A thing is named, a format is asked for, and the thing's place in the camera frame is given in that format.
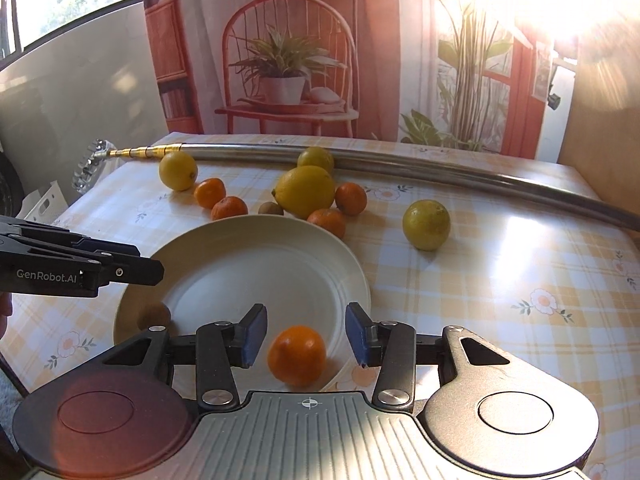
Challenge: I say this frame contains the printed chair backdrop cloth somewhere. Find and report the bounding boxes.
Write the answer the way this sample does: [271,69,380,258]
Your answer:
[142,0,578,162]

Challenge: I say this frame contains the large yellow lemon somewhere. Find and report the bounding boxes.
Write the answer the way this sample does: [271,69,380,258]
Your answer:
[271,166,335,219]

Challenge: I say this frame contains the yellow-green lemon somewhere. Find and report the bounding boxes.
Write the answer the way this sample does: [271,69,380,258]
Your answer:
[297,146,334,174]
[402,200,451,252]

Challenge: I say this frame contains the brown kiwi on plate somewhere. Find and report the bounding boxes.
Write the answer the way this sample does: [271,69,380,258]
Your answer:
[137,302,171,330]

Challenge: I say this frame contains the person's left hand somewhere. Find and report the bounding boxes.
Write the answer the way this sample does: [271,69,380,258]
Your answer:
[0,292,13,334]

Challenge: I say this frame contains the checkered floral tablecloth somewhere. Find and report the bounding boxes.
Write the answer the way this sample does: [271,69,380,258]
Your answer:
[1,133,639,479]

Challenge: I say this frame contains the white ceramic plate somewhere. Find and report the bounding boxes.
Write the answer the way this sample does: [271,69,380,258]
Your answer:
[113,214,371,396]

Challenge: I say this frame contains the yellow-green lemon by pole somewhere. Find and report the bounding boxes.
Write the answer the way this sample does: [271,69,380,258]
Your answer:
[297,146,334,174]

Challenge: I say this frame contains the telescopic metal pole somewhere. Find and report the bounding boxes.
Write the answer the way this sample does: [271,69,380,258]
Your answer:
[72,140,639,232]

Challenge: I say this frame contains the brown kiwi fruit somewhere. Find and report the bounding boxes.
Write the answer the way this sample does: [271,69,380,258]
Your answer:
[258,202,284,216]

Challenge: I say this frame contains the wooden board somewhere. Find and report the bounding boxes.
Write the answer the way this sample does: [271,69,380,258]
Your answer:
[559,20,640,214]

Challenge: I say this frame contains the mandarin orange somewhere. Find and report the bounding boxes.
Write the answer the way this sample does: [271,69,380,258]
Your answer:
[334,182,368,216]
[193,178,227,210]
[307,208,346,240]
[267,325,326,388]
[210,196,248,221]

